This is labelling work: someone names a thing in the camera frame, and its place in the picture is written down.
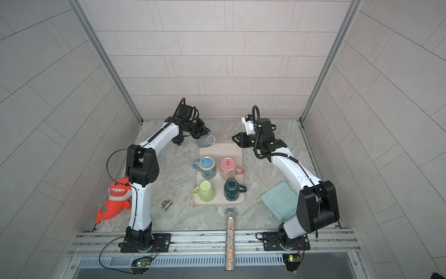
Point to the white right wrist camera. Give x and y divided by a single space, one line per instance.
248 122

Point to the aluminium front rail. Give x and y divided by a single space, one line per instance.
214 242

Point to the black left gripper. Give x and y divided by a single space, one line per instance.
201 127

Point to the pink cartoon mug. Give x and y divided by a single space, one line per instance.
229 169

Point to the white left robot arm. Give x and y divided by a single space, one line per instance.
142 170

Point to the blue cartoon mug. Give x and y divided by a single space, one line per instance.
206 167

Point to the dark green mug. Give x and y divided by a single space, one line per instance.
233 189

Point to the aluminium corner post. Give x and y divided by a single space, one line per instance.
100 51
339 40

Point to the circuit board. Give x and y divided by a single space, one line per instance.
292 262
143 262

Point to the grey mug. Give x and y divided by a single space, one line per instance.
205 141

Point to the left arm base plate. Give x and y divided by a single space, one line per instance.
146 244

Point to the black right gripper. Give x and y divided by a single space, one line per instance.
244 139

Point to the red shark toy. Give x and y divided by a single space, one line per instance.
120 192

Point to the teal cloth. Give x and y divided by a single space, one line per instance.
282 201

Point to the right circuit board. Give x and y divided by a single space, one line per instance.
292 262

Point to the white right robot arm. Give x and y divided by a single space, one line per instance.
317 205

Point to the glitter filled tube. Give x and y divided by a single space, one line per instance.
230 240

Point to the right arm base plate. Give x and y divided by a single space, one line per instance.
279 241

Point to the black mug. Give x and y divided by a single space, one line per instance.
178 140

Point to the beige plastic tray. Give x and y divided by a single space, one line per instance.
218 152

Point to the small metal fitting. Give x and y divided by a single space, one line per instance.
166 204

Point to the aluminium corner post left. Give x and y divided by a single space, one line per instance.
100 51

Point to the aluminium corner post right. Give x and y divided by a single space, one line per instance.
339 40

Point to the left circuit board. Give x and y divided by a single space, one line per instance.
143 262

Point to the light green mug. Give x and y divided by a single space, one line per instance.
205 191

